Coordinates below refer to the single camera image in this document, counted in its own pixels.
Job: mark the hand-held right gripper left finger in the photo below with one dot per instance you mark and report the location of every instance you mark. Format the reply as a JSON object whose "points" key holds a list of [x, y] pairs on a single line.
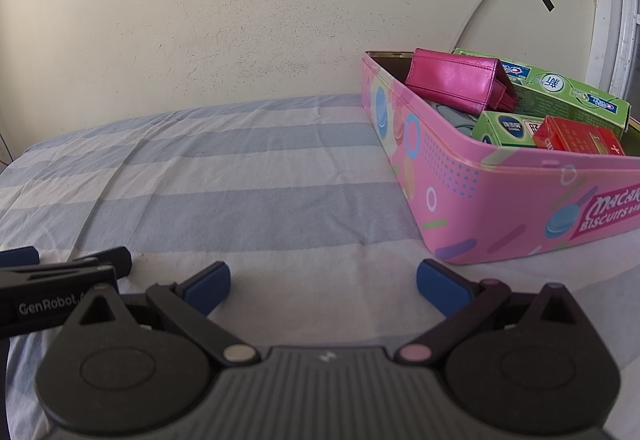
{"points": [[210, 287]]}

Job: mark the white window frame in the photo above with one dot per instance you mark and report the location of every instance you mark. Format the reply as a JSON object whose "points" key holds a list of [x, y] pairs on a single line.
{"points": [[607, 20]]}

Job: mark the red carton box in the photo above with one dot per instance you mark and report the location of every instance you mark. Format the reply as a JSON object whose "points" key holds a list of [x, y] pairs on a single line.
{"points": [[575, 135]]}

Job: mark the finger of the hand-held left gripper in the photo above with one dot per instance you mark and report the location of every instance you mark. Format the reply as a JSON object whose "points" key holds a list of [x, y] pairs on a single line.
{"points": [[112, 259], [20, 256]]}

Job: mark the long green toothpaste box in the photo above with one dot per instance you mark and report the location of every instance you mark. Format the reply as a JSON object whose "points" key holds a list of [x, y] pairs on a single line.
{"points": [[565, 92]]}

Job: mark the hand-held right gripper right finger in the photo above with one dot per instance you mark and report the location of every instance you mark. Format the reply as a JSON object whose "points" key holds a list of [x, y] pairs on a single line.
{"points": [[435, 282]]}

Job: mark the pink leather wallet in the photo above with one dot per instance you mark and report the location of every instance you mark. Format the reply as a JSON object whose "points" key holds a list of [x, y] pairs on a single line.
{"points": [[450, 80]]}

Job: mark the blue striped bedsheet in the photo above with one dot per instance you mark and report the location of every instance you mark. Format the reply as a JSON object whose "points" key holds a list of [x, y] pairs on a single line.
{"points": [[225, 180]]}

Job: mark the pink biscuit tin box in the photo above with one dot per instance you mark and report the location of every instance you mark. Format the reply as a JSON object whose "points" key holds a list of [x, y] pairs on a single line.
{"points": [[450, 180]]}

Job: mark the small green carton box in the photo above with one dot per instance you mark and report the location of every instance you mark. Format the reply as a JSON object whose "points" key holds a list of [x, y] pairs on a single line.
{"points": [[495, 127]]}

